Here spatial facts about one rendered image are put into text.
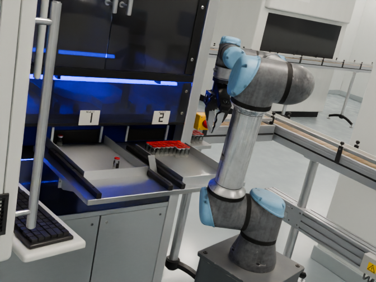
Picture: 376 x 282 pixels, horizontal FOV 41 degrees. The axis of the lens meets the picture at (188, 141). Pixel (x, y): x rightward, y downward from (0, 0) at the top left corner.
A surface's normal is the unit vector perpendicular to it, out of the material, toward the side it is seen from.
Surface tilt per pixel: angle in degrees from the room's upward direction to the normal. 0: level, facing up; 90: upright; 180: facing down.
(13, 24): 90
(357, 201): 90
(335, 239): 90
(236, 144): 96
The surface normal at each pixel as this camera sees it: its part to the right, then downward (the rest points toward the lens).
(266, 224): 0.10, 0.32
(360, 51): -0.78, 0.04
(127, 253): 0.59, 0.35
